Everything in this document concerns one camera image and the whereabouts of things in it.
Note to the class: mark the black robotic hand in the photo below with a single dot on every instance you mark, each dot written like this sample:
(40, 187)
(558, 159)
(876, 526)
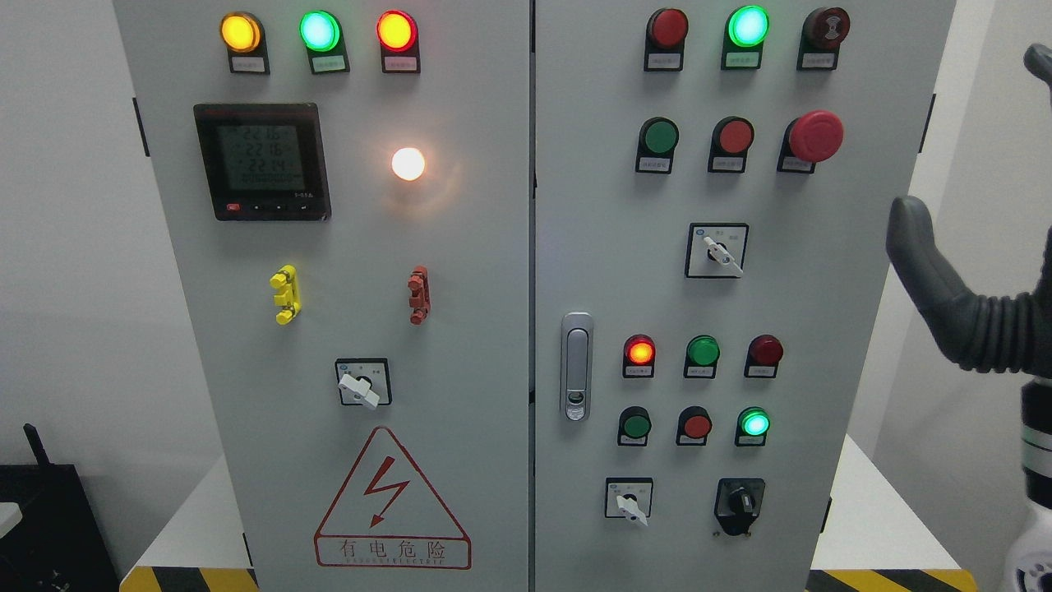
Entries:
(978, 333)

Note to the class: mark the grey rotary switch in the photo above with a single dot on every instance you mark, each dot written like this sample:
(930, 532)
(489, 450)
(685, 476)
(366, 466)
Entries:
(716, 251)
(629, 498)

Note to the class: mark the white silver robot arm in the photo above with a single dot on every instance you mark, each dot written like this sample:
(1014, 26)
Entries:
(1027, 566)

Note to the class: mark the green lit indicator lower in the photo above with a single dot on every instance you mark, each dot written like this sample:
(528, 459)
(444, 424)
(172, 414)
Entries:
(752, 427)

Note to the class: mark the red emergency stop button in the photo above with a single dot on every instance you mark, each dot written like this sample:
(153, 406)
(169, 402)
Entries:
(811, 138)

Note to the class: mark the green indicator middle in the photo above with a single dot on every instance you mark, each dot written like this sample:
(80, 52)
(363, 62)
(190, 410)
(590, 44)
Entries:
(701, 357)

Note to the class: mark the red push button lower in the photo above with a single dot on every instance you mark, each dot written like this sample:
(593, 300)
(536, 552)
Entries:
(694, 426)

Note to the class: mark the red push button upper row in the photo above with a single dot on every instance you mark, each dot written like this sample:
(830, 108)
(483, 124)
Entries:
(732, 138)

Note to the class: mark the dark red buzzer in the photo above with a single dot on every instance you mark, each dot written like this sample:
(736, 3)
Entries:
(822, 34)

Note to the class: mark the red lit indicator middle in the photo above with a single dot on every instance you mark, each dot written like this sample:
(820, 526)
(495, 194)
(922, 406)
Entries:
(638, 357)

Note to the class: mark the green push button lower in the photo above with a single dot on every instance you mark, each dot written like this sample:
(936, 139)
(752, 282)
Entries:
(634, 426)

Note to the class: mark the green push button upper row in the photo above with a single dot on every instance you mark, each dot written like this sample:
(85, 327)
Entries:
(657, 141)

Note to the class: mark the green lit light top right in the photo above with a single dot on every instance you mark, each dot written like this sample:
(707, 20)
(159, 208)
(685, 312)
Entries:
(744, 36)

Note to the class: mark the dark red light top right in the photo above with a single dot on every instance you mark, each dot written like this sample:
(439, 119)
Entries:
(664, 41)

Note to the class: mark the grey electrical cabinet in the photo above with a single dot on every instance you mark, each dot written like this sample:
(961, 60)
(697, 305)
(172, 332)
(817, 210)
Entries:
(528, 114)

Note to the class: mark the red terminal clip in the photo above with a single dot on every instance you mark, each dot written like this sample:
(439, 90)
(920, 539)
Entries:
(419, 298)

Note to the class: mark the white glowing indicator light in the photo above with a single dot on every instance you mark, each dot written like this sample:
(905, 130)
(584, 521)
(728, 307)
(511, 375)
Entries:
(408, 163)

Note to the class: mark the red electrical hazard sticker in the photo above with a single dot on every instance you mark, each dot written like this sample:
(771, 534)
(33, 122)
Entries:
(387, 515)

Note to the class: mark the red indicator light top left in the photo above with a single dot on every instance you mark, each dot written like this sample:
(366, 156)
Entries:
(397, 33)

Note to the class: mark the yellow terminal clip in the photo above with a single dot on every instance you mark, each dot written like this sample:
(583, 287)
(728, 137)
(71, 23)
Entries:
(287, 294)

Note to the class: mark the green indicator light top left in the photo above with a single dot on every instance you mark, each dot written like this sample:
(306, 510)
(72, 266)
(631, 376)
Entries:
(323, 39)

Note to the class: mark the black digital power meter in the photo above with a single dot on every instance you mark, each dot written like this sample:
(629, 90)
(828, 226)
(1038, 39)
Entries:
(264, 162)

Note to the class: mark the yellow indicator light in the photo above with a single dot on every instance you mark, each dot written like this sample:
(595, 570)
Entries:
(245, 42)

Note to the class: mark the black box with antenna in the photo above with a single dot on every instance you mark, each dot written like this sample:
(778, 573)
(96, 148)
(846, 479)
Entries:
(57, 544)

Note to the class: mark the black rotary switch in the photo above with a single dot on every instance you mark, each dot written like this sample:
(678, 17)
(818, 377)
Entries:
(737, 504)

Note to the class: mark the silver door lock handle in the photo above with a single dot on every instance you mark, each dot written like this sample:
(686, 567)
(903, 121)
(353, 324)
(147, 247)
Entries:
(576, 384)

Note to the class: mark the grey rotary switch left door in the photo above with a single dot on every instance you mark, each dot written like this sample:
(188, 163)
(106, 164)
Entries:
(363, 382)

